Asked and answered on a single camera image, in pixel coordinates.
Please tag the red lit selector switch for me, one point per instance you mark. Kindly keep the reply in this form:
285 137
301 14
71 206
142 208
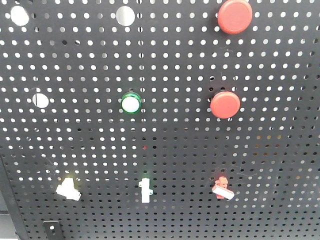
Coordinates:
221 190

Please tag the yellow lit selector switch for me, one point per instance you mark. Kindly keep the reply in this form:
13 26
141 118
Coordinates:
67 189

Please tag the green illuminated push button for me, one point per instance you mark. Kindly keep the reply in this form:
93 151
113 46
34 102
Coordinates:
131 102

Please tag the black perforated pegboard panel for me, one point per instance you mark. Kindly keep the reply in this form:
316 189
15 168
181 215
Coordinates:
64 67

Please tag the lower red mushroom button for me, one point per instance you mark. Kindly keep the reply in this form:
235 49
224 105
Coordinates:
225 104

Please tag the red mushroom button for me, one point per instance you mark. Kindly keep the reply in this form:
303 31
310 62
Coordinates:
225 104
234 16

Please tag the upper red mushroom button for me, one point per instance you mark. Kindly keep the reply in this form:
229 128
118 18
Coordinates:
234 16

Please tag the white green-lit selector switch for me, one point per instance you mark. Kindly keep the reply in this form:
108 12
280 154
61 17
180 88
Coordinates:
146 192

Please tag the left black clamp bracket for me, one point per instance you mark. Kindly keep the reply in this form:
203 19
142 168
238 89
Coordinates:
53 230

